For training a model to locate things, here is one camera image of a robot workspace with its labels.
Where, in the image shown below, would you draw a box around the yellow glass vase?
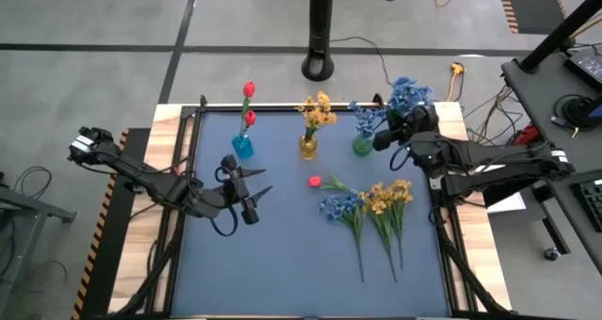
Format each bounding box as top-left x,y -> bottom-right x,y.
299,132 -> 319,162

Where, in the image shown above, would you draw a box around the black pole with round base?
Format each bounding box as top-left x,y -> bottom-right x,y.
300,0 -> 336,83

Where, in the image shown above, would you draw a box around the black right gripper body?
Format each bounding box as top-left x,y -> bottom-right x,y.
373,104 -> 441,152

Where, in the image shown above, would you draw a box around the black keyboard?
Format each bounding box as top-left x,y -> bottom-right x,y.
570,177 -> 602,233

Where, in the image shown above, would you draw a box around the green glass vase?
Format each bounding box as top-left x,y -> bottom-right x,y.
352,134 -> 375,157

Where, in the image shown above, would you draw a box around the red power strip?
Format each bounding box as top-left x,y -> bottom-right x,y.
515,123 -> 541,148

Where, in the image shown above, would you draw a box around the black coiled cable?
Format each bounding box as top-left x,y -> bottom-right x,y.
549,92 -> 601,133

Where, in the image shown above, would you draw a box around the black aluminium table frame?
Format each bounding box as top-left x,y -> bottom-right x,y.
110,102 -> 516,320

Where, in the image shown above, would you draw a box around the grey side table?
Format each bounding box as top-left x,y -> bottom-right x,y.
483,46 -> 602,277

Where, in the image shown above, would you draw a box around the white paper sheet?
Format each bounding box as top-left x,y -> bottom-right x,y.
472,162 -> 527,215

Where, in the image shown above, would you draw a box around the red artificial tulip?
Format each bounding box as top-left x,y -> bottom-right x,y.
240,109 -> 258,140
239,80 -> 257,137
308,172 -> 358,194

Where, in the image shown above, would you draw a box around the yellow artificial flower bunch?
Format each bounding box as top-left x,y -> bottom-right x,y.
294,90 -> 339,137
359,182 -> 399,283
388,178 -> 415,270

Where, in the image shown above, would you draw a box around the black mat with striped edge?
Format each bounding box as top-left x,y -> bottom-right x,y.
495,0 -> 569,35

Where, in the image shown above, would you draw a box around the yellow plug with cable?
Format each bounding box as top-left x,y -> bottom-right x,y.
444,61 -> 467,103

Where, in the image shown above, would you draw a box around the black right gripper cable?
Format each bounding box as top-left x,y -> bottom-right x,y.
388,138 -> 415,172

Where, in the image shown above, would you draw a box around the black cable loop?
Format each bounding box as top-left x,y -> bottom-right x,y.
12,165 -> 54,200

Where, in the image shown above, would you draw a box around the black electronic device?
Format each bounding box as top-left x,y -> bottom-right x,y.
562,44 -> 602,94

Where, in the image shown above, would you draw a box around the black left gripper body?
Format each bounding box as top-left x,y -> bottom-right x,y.
195,153 -> 260,226

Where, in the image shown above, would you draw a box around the black slanted pole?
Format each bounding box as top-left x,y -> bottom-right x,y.
518,0 -> 602,74

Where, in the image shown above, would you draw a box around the black floor cable bundle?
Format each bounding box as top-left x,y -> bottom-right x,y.
463,83 -> 526,164

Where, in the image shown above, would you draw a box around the grey metal stand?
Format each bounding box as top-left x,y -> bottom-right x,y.
0,168 -> 78,312

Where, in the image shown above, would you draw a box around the blue glass vase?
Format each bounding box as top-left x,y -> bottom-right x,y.
231,132 -> 255,161

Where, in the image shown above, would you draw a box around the black beam with hazard stripes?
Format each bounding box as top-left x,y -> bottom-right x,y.
70,127 -> 151,320

